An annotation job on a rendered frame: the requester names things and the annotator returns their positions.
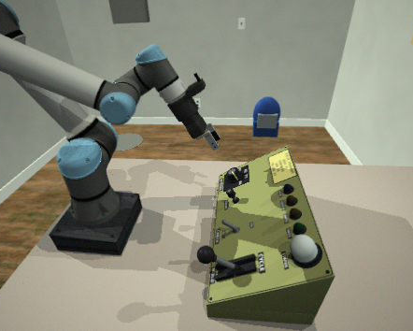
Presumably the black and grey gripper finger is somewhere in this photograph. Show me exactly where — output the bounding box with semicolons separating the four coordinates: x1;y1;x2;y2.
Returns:
196;130;220;150
206;122;221;141

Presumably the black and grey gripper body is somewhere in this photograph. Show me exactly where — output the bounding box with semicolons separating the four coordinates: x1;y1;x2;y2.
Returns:
158;73;207;139

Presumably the olive green control console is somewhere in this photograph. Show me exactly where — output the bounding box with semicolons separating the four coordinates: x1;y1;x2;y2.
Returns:
197;145;335;324

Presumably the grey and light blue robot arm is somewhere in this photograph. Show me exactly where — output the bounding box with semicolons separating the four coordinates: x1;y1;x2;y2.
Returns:
0;0;179;226

